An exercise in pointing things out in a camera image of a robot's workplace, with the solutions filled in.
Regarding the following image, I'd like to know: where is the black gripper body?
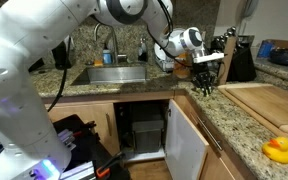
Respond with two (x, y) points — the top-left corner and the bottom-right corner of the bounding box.
(192, 60), (216, 81)

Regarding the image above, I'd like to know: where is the yellow rubber duck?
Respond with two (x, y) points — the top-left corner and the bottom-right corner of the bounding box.
(261, 136), (288, 165)

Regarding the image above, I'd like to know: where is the white open cabinet door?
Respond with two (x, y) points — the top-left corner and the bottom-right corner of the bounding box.
(164, 98), (210, 180)

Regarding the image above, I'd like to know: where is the stainless steel sink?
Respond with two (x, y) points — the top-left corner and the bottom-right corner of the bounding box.
(71, 63), (151, 86)

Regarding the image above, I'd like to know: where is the upright wooden board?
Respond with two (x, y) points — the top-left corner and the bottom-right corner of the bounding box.
(216, 35), (239, 86)

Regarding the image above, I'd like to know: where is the black knife block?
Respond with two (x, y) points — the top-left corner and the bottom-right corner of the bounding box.
(211, 26), (257, 83)

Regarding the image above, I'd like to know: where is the metal dish rack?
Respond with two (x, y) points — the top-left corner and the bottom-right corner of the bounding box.
(155, 59), (178, 73)

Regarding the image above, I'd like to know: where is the white dinner plate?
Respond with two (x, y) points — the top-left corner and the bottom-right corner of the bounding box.
(153, 43), (173, 64)

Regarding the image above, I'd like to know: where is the large wooden cutting board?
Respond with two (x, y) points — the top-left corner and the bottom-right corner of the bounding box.
(217, 83), (288, 149)

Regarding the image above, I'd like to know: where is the blue box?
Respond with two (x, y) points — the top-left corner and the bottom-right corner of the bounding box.
(257, 39), (275, 59)

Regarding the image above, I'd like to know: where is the gray plastic trash bin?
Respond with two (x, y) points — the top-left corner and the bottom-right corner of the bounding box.
(132, 114), (165, 154)

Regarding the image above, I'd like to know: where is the wooden drawer front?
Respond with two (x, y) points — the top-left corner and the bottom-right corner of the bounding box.
(173, 93), (262, 180)

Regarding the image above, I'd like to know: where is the curved metal faucet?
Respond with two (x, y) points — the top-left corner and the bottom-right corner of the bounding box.
(93, 23), (128, 65)

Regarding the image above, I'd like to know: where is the blue label soap pump bottle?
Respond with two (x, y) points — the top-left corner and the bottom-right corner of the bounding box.
(102, 43), (113, 65)

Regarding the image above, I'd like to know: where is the orange black clamp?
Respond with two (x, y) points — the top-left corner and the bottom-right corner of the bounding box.
(71, 121), (97, 138)
(96, 150), (126, 179)

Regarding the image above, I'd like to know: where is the wooden cabinet door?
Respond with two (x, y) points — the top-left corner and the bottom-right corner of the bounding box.
(45, 102), (121, 156)

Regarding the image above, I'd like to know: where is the black tool cart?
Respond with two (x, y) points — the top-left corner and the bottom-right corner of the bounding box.
(52, 114), (132, 180)

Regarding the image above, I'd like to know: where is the dark green glass bottle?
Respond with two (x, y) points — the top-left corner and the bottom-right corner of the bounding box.
(51, 39), (72, 70)

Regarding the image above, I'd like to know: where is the white flat device stack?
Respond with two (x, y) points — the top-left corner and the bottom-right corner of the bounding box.
(59, 160), (97, 180)

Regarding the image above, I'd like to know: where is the long metal drawer handle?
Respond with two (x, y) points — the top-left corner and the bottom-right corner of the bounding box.
(196, 115), (224, 152)

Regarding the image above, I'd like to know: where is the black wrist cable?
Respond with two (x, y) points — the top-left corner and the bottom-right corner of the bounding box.
(145, 0), (198, 64)

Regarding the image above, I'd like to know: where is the white wall phone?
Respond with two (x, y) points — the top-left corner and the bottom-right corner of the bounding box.
(242, 0), (260, 19)

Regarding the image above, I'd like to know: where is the metal cabinet door handle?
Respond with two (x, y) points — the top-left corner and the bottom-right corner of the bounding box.
(105, 112), (114, 140)

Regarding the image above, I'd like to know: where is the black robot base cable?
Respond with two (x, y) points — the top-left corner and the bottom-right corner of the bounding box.
(46, 36), (72, 113)

